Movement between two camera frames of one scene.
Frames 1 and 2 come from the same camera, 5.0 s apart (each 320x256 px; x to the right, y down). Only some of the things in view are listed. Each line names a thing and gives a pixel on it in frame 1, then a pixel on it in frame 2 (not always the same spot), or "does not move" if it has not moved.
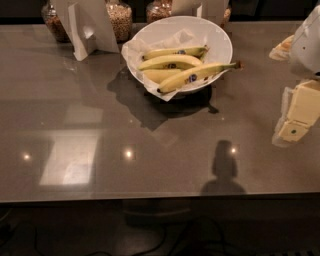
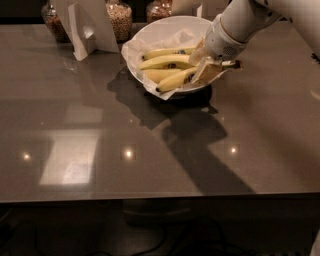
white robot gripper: [306, 46] -> [219, 44]
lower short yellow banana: [157, 76] does not move
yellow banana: [194, 75] does not move
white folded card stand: [89, 25] does not move
